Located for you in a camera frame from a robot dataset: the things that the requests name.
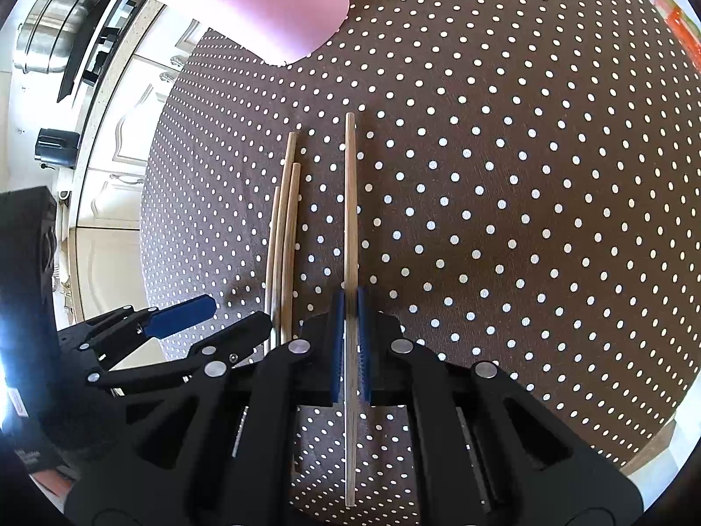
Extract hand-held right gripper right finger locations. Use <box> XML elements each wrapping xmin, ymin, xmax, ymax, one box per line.
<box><xmin>357</xmin><ymin>286</ymin><xmax>643</xmax><ymax>526</ymax></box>

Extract beige stone countertop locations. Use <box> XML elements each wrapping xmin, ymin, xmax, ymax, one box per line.
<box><xmin>55</xmin><ymin>0</ymin><xmax>165</xmax><ymax>231</ymax></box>

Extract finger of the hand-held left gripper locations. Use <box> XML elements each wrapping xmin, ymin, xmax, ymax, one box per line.
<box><xmin>85</xmin><ymin>311</ymin><xmax>273</xmax><ymax>395</ymax></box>
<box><xmin>57</xmin><ymin>294</ymin><xmax>218</xmax><ymax>360</ymax></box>

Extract white kitchen base cabinets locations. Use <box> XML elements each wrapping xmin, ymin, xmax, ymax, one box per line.
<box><xmin>71</xmin><ymin>5</ymin><xmax>203</xmax><ymax>319</ymax></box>

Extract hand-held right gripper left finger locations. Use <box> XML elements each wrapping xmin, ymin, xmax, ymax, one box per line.
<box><xmin>64</xmin><ymin>288</ymin><xmax>347</xmax><ymax>526</ymax></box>

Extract steel steamer pot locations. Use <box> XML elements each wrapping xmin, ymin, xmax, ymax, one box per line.
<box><xmin>15</xmin><ymin>0</ymin><xmax>102</xmax><ymax>75</ymax></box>

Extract black glass stove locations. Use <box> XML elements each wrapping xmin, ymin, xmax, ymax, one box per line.
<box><xmin>57</xmin><ymin>0</ymin><xmax>143</xmax><ymax>102</ymax></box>

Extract brown polka-dot tablecloth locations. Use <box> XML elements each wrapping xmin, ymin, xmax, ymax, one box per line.
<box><xmin>139</xmin><ymin>0</ymin><xmax>696</xmax><ymax>526</ymax></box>

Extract pink cylindrical cup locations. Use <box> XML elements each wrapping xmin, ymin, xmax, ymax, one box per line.
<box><xmin>148</xmin><ymin>0</ymin><xmax>351</xmax><ymax>67</ymax></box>

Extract black kettle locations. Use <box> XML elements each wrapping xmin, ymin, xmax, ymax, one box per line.
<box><xmin>34</xmin><ymin>127</ymin><xmax>80</xmax><ymax>171</ymax></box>

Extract wooden chopstick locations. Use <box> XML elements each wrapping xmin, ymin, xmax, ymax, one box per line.
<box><xmin>279</xmin><ymin>163</ymin><xmax>302</xmax><ymax>343</ymax></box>
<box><xmin>342</xmin><ymin>112</ymin><xmax>361</xmax><ymax>508</ymax></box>
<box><xmin>272</xmin><ymin>131</ymin><xmax>299</xmax><ymax>348</ymax></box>

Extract orange rice bag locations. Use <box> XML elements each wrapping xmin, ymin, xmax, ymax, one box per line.
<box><xmin>654</xmin><ymin>0</ymin><xmax>701</xmax><ymax>67</ymax></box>

